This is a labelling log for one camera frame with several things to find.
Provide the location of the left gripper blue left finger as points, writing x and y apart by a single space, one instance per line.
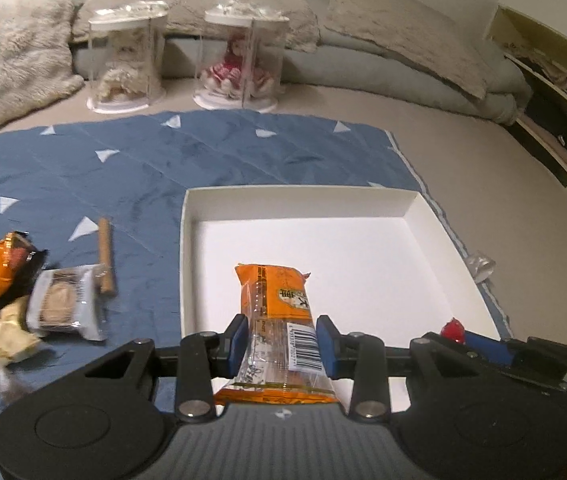
237 341

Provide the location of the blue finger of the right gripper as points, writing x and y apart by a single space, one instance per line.
495 351

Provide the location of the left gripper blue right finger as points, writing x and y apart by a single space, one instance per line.
328 337

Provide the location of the orange clear-window snack packet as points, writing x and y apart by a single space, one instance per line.
282 363

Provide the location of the red white small candy packet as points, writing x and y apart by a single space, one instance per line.
454 331

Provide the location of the crumpled clear plastic wrapper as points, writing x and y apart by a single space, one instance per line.
480 267

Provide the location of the white shallow cardboard box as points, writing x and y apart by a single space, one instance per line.
378 261

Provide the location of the brown paper stick snack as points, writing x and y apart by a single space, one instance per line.
108 285

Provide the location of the clear-wrapped round biscuit pack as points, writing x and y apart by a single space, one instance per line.
66 301

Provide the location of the blue triangle-pattern quilt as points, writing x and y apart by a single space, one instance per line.
57 181

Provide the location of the cream yellow snack wrapper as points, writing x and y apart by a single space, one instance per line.
17 343

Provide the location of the doll case with pink doll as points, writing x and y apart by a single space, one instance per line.
240 57

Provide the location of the doll case with white doll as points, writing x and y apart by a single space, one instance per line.
126 47

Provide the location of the beige velvet pillow right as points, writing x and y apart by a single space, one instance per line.
414 31

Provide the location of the fluffy white pillow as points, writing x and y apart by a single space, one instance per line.
36 65

